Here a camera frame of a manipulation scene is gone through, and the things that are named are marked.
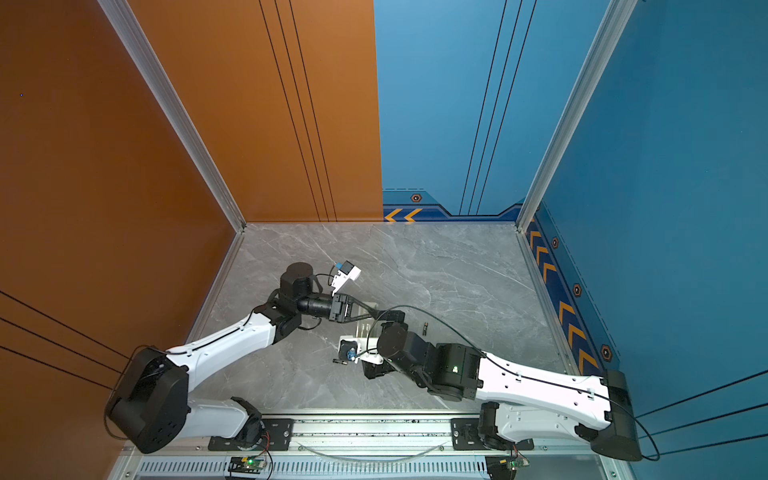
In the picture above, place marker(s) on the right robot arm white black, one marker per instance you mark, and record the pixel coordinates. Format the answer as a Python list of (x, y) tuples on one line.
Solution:
[(518, 403)]

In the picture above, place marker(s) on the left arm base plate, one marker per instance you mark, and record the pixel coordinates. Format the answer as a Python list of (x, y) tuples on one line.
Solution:
[(272, 434)]

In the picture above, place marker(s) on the right aluminium corner post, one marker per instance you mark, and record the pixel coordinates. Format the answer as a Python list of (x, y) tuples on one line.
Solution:
[(611, 28)]

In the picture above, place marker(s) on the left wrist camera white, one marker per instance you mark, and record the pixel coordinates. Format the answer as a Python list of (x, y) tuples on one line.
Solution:
[(344, 272)]

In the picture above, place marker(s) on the white ventilation grille strip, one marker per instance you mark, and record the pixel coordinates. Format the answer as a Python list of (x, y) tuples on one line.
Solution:
[(314, 468)]

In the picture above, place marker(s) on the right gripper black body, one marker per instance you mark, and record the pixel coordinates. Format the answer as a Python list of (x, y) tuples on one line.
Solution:
[(377, 371)]

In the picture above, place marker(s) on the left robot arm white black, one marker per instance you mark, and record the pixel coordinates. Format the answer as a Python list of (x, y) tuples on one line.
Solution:
[(151, 403)]

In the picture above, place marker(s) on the circuit board right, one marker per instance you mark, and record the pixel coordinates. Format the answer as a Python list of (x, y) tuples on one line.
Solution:
[(505, 468)]

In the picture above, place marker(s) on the green circuit board left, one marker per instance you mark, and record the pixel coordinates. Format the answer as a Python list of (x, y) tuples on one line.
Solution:
[(247, 467)]

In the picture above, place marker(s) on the left aluminium corner post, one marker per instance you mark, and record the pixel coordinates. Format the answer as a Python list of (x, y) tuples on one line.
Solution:
[(126, 25)]

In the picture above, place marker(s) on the beige remote control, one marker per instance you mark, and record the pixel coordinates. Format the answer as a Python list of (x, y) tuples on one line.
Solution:
[(364, 322)]

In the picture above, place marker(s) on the aluminium front rail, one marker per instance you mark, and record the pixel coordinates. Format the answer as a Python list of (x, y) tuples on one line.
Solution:
[(357, 433)]

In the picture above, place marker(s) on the aluminium corner post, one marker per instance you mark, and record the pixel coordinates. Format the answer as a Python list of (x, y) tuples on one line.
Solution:
[(126, 25), (611, 28)]

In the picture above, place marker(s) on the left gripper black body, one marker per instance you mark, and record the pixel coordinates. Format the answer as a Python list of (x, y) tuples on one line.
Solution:
[(336, 308)]

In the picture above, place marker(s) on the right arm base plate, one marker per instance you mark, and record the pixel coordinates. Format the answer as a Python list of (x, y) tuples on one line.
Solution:
[(465, 436)]

